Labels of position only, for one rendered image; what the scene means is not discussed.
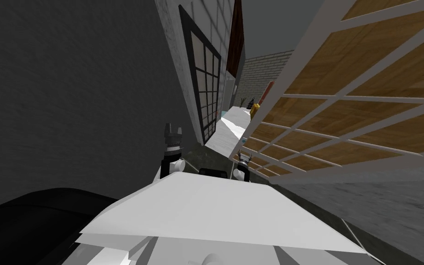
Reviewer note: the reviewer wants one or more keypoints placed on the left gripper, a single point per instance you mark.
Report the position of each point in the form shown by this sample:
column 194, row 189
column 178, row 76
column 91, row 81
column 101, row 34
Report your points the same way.
column 172, row 140

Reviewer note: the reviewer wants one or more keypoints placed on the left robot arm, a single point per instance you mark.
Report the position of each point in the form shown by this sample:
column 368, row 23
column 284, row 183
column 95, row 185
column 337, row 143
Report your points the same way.
column 24, row 228

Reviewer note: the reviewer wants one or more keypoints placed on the red board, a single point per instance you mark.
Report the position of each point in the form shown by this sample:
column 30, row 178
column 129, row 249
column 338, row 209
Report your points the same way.
column 267, row 92

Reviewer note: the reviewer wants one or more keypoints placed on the black-framed glass door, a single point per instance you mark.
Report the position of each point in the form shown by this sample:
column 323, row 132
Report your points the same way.
column 205, row 92

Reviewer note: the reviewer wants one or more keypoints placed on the yellow block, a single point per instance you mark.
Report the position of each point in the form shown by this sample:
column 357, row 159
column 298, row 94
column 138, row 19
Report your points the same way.
column 255, row 111

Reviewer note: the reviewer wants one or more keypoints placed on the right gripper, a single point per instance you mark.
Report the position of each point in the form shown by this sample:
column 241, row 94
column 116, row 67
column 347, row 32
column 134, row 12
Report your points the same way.
column 244, row 161

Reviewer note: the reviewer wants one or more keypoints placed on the dark brown door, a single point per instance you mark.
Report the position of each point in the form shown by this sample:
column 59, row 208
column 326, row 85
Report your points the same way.
column 236, row 40

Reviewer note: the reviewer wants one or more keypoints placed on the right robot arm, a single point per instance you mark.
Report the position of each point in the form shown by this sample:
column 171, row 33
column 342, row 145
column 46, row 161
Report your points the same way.
column 240, row 174

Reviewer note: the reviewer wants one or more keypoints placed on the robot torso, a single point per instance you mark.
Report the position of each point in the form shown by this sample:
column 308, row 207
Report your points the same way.
column 212, row 213

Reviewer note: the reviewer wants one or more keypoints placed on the white-framed wooden panel door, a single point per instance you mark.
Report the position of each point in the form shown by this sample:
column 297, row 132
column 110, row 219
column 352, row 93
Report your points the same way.
column 344, row 73

